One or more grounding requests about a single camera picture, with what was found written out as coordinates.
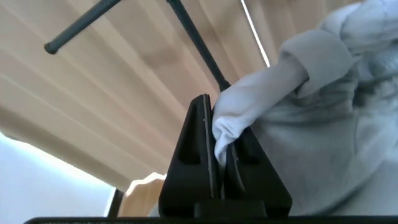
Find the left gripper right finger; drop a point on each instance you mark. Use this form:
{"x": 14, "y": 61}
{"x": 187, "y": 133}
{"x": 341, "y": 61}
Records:
{"x": 258, "y": 180}

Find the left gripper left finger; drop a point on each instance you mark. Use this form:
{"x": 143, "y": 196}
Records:
{"x": 192, "y": 168}

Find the pale grey shorts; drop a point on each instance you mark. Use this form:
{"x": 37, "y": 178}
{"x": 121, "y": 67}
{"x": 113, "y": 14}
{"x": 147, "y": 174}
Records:
{"x": 311, "y": 140}

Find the black clothes rack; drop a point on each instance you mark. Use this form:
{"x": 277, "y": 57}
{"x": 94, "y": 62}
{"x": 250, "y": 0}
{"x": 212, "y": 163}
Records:
{"x": 199, "y": 43}

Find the beige curtain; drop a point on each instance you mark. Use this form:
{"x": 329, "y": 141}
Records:
{"x": 93, "y": 93}

